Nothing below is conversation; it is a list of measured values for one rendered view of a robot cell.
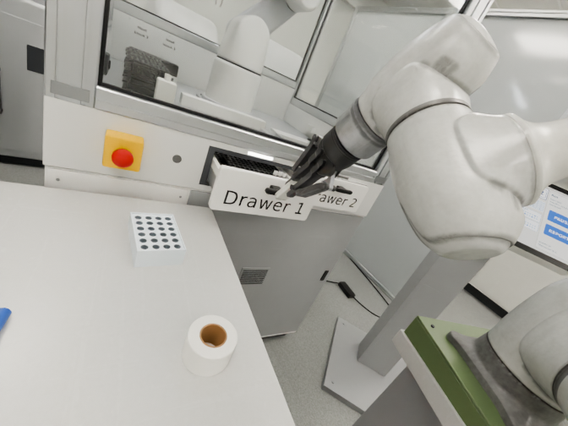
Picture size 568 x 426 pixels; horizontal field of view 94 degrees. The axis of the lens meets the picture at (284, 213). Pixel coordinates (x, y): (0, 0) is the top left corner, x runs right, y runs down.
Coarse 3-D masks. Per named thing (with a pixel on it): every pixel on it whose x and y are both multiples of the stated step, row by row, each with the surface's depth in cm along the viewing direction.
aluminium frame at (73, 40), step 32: (64, 0) 45; (96, 0) 47; (480, 0) 78; (64, 32) 47; (96, 32) 49; (64, 64) 49; (96, 64) 51; (64, 96) 52; (96, 96) 54; (128, 96) 56; (192, 128) 64; (224, 128) 67; (288, 160) 81; (384, 160) 97
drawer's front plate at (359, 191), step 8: (336, 184) 92; (344, 184) 93; (352, 184) 95; (360, 184) 99; (328, 192) 92; (336, 192) 94; (352, 192) 97; (360, 192) 99; (352, 200) 100; (360, 200) 102; (336, 208) 98; (344, 208) 100; (352, 208) 102
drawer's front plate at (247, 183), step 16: (224, 176) 60; (240, 176) 62; (256, 176) 64; (272, 176) 67; (224, 192) 62; (240, 192) 64; (256, 192) 66; (224, 208) 65; (240, 208) 67; (256, 208) 69; (272, 208) 71; (288, 208) 73; (304, 208) 76
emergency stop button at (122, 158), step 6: (114, 150) 55; (120, 150) 55; (126, 150) 55; (114, 156) 55; (120, 156) 55; (126, 156) 55; (132, 156) 56; (114, 162) 55; (120, 162) 55; (126, 162) 56; (132, 162) 57
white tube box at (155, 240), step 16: (128, 224) 55; (144, 224) 53; (160, 224) 56; (176, 224) 56; (144, 240) 50; (160, 240) 51; (176, 240) 53; (144, 256) 47; (160, 256) 49; (176, 256) 51
